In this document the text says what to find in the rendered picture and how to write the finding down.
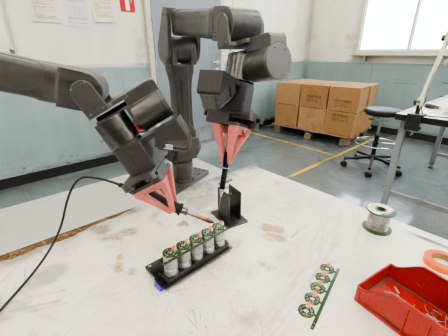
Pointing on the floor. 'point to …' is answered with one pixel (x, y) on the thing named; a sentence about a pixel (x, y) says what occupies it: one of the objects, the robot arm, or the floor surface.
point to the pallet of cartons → (325, 108)
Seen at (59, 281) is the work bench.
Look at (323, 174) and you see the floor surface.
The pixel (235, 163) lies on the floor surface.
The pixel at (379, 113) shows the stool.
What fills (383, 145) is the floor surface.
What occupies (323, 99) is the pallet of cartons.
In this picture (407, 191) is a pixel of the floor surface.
